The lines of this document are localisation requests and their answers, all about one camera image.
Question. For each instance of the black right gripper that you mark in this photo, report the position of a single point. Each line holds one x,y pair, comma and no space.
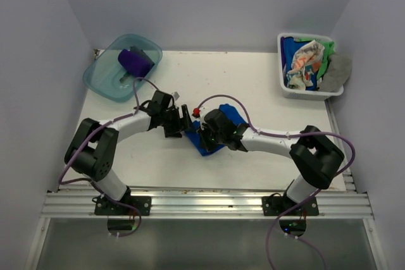
202,133

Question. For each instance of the teal translucent plastic bin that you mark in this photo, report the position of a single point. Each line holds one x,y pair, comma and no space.
103,75

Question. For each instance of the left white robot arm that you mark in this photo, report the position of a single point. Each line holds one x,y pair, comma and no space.
92,150

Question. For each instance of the rolled purple towel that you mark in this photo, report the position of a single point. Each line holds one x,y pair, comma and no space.
133,67

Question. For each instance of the rolled dark grey towel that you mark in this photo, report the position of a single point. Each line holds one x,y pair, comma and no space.
137,53

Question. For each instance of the dark blue cloth in basket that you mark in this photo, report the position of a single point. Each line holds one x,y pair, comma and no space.
289,47

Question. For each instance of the aluminium mounting rail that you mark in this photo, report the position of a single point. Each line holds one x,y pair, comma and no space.
76,202

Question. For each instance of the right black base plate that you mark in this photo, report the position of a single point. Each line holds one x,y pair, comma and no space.
275,204

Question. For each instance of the white laundry basket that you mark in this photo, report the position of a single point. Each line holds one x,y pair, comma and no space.
302,94

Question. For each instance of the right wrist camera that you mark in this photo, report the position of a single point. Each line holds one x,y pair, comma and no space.
197,115

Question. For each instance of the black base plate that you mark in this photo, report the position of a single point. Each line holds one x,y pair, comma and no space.
134,205
275,204

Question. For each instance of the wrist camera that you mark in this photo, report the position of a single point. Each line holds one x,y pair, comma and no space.
197,115
175,95

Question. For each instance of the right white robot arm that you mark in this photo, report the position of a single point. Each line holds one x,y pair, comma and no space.
316,157

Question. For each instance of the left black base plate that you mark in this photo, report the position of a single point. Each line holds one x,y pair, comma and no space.
134,205

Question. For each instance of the grey cloth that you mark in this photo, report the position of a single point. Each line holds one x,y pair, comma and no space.
338,72

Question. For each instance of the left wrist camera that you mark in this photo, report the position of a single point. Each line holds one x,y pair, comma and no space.
175,95

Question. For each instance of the blue towel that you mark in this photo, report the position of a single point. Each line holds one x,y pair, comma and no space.
231,113

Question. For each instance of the green cloth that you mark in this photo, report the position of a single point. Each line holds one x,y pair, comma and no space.
327,55

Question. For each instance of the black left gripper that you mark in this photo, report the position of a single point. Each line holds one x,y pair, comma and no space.
181,124

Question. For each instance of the patterned white cloth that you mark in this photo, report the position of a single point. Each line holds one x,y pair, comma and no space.
303,65

